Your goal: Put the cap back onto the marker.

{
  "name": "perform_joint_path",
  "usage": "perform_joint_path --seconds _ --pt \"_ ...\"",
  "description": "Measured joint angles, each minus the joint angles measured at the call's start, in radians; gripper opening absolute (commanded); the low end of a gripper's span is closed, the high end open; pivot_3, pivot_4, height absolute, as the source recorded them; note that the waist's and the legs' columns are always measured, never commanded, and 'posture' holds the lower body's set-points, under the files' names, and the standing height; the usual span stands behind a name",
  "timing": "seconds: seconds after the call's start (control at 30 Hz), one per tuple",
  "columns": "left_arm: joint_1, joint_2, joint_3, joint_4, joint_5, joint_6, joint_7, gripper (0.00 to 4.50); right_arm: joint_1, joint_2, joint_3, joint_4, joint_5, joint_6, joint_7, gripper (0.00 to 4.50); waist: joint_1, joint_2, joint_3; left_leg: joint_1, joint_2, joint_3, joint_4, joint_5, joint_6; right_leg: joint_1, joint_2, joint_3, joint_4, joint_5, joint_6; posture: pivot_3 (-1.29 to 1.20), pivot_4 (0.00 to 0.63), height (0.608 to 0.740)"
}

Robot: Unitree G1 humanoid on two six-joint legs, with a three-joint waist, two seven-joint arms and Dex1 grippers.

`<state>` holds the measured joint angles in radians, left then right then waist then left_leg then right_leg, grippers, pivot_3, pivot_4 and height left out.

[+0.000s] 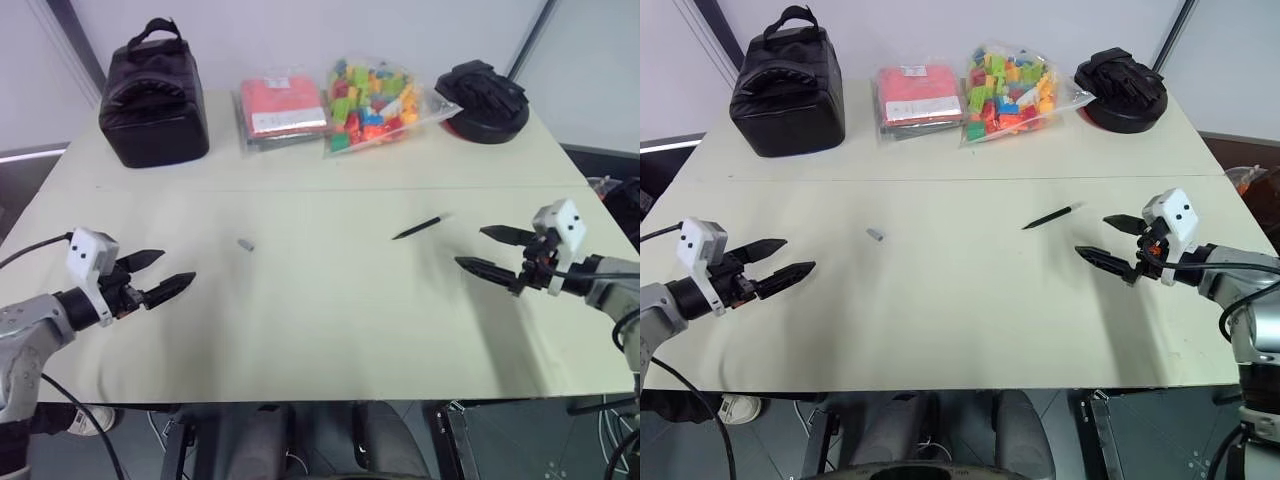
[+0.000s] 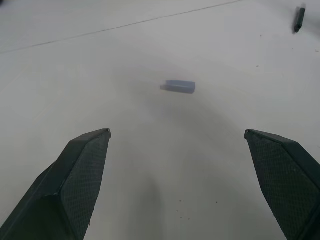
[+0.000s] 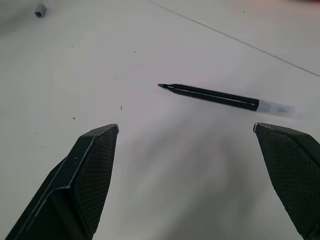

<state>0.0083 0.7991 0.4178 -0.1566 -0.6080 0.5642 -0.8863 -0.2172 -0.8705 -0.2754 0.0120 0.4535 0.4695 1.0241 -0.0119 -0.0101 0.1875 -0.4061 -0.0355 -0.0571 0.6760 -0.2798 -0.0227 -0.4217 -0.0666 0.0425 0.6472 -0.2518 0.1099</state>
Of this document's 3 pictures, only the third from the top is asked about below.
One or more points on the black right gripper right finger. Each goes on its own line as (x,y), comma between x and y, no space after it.
(292,165)

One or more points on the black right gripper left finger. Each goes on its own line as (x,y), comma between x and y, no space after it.
(82,180)

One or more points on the black marker pen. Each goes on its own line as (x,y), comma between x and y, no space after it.
(217,96)

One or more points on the grey pen cap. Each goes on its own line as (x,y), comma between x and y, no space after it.
(40,10)

